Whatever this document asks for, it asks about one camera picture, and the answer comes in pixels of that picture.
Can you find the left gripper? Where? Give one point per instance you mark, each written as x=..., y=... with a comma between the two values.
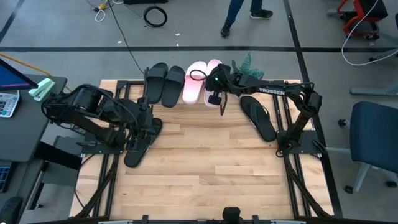
x=143, y=123

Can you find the blue office chair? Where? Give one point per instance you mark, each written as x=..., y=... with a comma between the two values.
x=373, y=133

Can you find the person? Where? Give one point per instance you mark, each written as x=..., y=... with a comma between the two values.
x=233, y=12

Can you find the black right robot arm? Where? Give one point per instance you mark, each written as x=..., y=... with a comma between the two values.
x=273, y=91

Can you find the black slide sandal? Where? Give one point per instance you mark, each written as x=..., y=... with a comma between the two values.
x=155, y=84
x=172, y=90

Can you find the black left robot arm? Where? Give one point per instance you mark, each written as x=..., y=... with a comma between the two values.
x=84, y=99

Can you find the mint green stapler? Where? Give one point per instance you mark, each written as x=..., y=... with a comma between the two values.
x=42, y=88

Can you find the black aluminium rig frame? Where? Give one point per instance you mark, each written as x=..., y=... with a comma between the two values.
x=122, y=84

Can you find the black keyboard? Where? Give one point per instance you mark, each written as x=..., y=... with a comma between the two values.
x=3, y=177

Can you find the computer monitor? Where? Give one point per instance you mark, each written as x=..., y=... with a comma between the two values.
x=12, y=77

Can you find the yellow power plug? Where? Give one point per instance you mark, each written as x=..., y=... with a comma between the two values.
x=102, y=6

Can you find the green snake plant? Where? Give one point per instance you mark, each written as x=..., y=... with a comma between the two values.
x=247, y=63

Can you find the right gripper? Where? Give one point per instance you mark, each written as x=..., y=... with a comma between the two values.
x=219, y=77

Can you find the pink slide sandal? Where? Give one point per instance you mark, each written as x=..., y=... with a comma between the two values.
x=211, y=63
x=192, y=91

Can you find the black desk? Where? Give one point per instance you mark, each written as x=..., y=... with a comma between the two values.
x=28, y=133

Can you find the grey calculator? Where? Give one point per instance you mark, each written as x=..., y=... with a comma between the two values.
x=7, y=104

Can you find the black office chair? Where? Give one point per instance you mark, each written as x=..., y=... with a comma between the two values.
x=9, y=211

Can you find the black rounded object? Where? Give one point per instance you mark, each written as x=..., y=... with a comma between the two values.
x=231, y=216

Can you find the black flip-flop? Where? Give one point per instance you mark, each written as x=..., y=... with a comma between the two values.
x=135, y=158
x=261, y=124

